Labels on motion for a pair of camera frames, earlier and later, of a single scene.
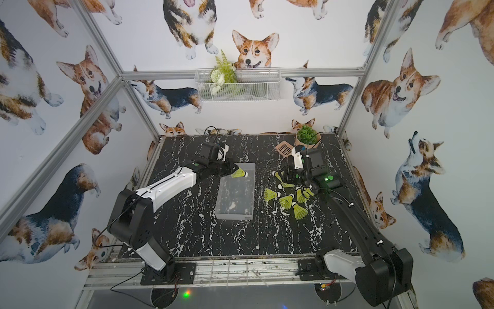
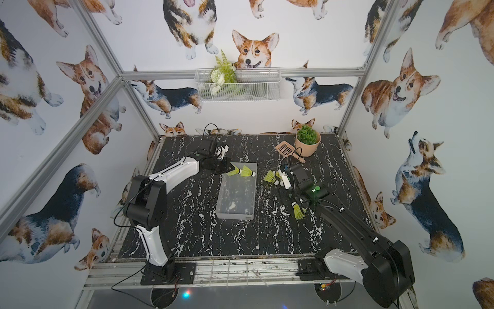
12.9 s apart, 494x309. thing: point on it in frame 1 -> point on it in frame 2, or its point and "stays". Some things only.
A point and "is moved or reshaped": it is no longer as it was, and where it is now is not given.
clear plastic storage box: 235,196 stays
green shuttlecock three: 303,194 is moved or reshaped
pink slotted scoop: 284,148 stays
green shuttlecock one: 240,173 -> 247,172
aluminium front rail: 109,273 stays
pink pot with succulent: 308,137 stays
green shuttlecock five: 300,212 stays
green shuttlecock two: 270,194 is moved or reshaped
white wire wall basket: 260,84 stays
